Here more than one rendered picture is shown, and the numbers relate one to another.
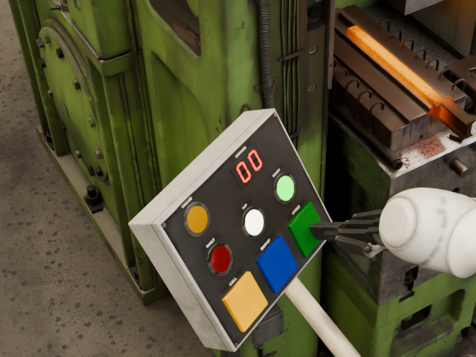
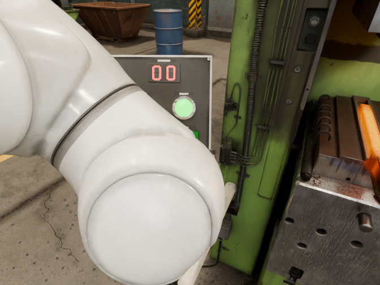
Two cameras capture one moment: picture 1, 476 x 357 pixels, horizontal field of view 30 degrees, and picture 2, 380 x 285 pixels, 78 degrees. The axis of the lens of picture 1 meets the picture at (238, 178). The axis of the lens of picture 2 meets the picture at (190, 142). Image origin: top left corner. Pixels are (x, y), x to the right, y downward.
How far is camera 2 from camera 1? 1.32 m
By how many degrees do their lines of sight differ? 42
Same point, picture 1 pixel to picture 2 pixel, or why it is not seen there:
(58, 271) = not seen: hidden behind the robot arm
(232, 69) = (233, 50)
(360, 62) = (348, 119)
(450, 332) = not seen: outside the picture
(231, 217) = not seen: hidden behind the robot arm
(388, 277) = (276, 257)
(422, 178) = (325, 205)
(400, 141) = (325, 168)
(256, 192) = (159, 92)
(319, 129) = (286, 138)
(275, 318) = (223, 228)
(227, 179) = (142, 68)
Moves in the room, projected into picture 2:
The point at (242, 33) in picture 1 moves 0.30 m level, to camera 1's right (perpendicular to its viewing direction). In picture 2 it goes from (245, 24) to (360, 42)
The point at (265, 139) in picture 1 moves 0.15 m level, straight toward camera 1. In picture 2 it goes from (189, 67) to (132, 79)
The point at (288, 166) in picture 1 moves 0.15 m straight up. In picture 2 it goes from (197, 98) to (198, 32)
